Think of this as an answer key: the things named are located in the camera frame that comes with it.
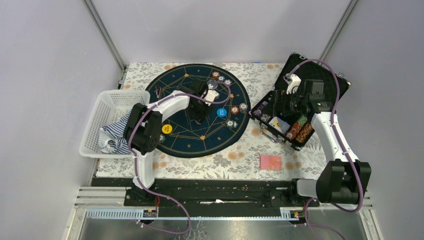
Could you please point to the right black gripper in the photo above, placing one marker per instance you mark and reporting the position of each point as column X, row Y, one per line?
column 281, row 97

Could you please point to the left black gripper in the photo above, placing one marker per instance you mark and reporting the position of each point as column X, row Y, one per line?
column 199, row 116

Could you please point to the blue dealer button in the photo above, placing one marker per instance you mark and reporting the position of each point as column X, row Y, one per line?
column 221, row 112

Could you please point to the red five chip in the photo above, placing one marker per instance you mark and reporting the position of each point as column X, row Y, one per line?
column 234, row 110
column 215, row 74

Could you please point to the yellow dealer button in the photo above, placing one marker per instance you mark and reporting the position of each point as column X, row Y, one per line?
column 167, row 129

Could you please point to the red card deck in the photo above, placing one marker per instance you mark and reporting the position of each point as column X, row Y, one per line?
column 270, row 162

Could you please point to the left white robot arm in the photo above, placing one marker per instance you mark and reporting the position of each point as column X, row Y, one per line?
column 144, row 125

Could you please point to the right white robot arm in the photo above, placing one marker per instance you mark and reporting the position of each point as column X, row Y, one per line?
column 345, row 178

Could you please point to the black chip carrying case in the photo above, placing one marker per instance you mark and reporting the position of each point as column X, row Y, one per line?
column 334, row 88

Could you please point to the green chip row in case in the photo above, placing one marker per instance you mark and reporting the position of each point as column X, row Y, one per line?
column 302, row 120

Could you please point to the clear plastic disc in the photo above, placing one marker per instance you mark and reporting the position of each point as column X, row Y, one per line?
column 212, row 84

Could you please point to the round dark blue poker mat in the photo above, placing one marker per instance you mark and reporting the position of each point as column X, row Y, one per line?
column 189, row 139

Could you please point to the red chip row in case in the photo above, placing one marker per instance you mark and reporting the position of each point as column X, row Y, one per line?
column 299, row 132

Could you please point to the purple chip row in case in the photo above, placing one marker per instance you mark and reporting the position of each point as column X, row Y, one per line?
column 260, row 110

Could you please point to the white plastic basket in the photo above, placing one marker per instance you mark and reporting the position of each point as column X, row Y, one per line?
column 109, row 107

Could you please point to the striped blue white cloth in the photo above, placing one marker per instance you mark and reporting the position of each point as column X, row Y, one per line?
column 111, row 138

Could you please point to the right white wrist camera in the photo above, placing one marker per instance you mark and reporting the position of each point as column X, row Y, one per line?
column 293, row 83

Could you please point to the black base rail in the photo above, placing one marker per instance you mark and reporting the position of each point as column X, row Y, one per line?
column 217, row 198

